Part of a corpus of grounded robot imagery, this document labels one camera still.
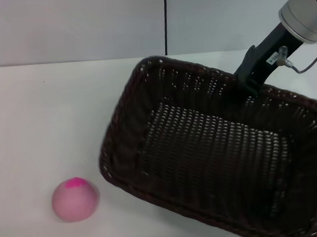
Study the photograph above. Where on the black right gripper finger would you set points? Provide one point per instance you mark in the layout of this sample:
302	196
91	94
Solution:
250	78

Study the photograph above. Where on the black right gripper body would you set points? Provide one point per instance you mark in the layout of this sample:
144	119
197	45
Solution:
276	46

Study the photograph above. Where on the dark brown woven basket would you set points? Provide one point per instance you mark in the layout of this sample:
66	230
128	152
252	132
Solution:
205	161

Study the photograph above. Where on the pink peach toy ball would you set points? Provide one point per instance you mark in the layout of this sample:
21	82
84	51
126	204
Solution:
75	202

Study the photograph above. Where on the black vertical wall strip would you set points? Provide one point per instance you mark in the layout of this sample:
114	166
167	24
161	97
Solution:
166	19

